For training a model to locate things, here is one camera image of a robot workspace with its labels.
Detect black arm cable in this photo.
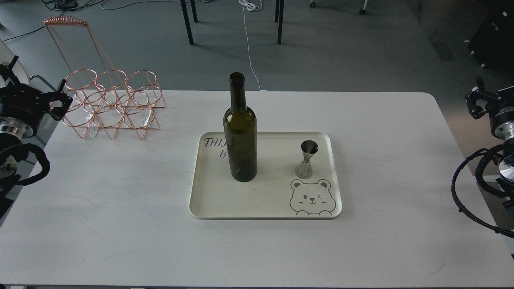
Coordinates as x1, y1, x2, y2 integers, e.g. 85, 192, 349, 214
451, 144, 514, 239
0, 143, 51, 187

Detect black table leg left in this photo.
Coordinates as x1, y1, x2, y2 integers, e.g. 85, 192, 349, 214
180, 0, 198, 45

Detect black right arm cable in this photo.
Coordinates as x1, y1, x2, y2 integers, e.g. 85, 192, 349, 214
451, 144, 514, 239

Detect cream bear print tray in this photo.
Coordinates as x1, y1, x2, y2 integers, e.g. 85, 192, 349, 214
189, 132, 342, 219

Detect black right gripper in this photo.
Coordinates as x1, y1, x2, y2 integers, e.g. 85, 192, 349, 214
465, 77, 514, 129

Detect dark green wine bottle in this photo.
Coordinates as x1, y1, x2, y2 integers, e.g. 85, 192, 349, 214
223, 72, 257, 182

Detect black floor cables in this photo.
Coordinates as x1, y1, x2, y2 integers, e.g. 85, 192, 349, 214
0, 0, 181, 43

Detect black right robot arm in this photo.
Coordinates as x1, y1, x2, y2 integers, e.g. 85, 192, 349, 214
465, 77, 514, 201

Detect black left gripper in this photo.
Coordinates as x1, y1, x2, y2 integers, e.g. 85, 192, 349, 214
0, 79, 72, 128

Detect black equipment case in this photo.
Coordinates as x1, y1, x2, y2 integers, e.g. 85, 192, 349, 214
468, 0, 514, 70

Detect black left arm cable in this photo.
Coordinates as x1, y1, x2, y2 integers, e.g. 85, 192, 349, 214
0, 143, 51, 187

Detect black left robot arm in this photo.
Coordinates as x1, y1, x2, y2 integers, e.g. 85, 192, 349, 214
1, 79, 72, 181

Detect white floor cable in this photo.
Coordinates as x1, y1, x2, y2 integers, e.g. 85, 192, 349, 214
239, 0, 269, 92

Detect black table leg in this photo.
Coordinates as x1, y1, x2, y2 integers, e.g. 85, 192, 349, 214
275, 0, 285, 45
180, 0, 198, 45

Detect copper wire wine rack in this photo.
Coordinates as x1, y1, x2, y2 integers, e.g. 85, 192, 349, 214
44, 15, 167, 140

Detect silver steel jigger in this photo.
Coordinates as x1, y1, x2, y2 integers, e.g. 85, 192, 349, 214
294, 140, 319, 179

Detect black table leg right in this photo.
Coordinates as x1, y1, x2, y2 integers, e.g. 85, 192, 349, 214
275, 0, 285, 45

